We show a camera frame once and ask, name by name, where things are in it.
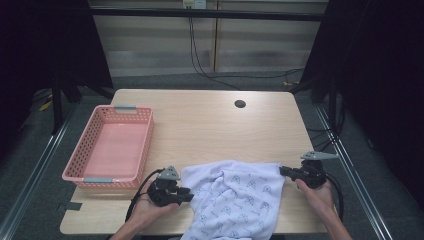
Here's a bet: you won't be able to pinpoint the white printed towel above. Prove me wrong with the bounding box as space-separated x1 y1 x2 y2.
179 159 287 240

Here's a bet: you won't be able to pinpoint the person's right hand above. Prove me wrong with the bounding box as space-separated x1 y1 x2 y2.
294 179 336 219

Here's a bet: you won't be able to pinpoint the metal floor rail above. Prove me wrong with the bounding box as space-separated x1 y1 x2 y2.
0 103 79 240
314 103 395 240

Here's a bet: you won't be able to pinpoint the black metal stand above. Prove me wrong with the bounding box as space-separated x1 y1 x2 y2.
50 74 64 135
328 76 338 134

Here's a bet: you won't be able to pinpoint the white wall socket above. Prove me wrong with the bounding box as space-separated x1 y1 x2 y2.
182 0 208 10

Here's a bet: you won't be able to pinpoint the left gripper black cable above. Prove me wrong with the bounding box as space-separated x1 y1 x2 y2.
125 168 166 223

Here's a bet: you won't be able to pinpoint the person's left hand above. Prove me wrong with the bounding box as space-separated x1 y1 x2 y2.
131 181 180 231

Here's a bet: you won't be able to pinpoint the black curtain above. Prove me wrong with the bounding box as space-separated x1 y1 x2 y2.
0 0 114 158
299 0 424 201

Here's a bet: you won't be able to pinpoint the pink plastic basket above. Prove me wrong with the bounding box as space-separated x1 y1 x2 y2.
61 104 155 190

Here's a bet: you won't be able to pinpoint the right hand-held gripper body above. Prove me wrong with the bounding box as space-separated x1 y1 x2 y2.
294 150 339 189

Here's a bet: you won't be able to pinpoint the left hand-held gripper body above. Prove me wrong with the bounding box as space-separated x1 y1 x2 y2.
147 165 183 208

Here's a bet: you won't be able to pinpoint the black tape piece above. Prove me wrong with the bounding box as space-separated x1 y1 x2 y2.
64 201 83 212

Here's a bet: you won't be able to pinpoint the black wall cable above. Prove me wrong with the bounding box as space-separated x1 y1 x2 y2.
188 16 243 91
191 16 305 81

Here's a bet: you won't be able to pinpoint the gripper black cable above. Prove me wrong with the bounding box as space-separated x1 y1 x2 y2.
324 173 345 222
125 168 166 223

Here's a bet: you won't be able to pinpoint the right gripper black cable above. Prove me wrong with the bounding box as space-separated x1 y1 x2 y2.
324 173 345 222

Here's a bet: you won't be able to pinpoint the black floor cables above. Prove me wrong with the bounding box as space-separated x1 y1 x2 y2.
306 99 346 158

